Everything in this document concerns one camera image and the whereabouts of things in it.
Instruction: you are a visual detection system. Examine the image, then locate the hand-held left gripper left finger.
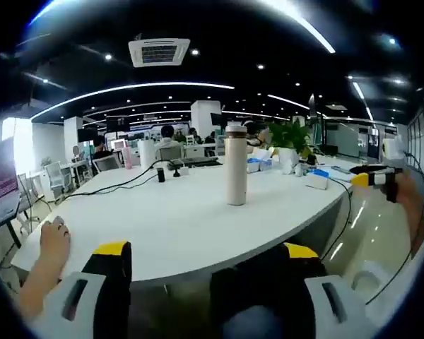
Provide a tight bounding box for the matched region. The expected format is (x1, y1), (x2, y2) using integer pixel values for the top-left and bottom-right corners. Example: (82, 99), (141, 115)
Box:
(30, 241), (133, 339)

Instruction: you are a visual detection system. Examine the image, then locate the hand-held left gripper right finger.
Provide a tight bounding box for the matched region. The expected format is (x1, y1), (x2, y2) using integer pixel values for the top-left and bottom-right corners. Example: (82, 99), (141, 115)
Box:
(276, 242), (372, 339)

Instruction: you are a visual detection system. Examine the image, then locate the cream water cup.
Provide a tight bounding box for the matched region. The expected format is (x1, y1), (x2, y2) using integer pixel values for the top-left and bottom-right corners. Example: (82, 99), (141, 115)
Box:
(225, 133), (249, 207)

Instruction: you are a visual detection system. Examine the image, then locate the person's right hand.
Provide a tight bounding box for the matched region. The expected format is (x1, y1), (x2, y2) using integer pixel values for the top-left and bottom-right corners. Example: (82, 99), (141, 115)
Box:
(391, 172), (424, 222)

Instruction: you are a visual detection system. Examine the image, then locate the blue and white tissue pack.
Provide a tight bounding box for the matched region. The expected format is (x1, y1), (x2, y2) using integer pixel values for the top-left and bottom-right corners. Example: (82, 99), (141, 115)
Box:
(305, 168), (331, 191)
(247, 157), (273, 174)

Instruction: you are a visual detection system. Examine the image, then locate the green potted plant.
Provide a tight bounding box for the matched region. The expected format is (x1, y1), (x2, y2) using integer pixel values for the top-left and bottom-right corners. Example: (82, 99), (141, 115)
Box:
(267, 121), (314, 174)

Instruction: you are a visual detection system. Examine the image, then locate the laptop with purple screen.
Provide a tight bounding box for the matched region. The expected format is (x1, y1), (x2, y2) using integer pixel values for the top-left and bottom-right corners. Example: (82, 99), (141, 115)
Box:
(0, 136), (21, 234)

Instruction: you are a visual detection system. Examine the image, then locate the white paper towel roll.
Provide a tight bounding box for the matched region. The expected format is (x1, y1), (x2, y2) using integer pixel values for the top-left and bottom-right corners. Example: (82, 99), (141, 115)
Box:
(138, 139), (157, 170)

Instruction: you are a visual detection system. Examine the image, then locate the white mesh office chair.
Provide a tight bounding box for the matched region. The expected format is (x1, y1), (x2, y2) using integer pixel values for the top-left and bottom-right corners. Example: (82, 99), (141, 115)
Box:
(155, 146), (184, 162)

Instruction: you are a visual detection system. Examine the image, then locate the black closed laptop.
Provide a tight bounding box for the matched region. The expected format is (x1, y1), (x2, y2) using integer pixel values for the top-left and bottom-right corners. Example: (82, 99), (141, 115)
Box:
(169, 156), (223, 167)

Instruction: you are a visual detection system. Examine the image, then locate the curved ceiling light strip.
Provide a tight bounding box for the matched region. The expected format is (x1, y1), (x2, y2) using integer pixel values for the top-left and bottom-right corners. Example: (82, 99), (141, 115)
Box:
(31, 82), (236, 123)

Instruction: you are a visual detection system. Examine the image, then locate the ceiling air conditioner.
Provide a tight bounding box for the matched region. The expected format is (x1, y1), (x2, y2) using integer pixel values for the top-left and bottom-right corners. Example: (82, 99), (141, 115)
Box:
(128, 37), (192, 69)

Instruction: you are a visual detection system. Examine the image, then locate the black hanging cable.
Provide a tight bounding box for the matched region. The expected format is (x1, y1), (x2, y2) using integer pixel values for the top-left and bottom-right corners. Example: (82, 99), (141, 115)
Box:
(319, 176), (354, 262)

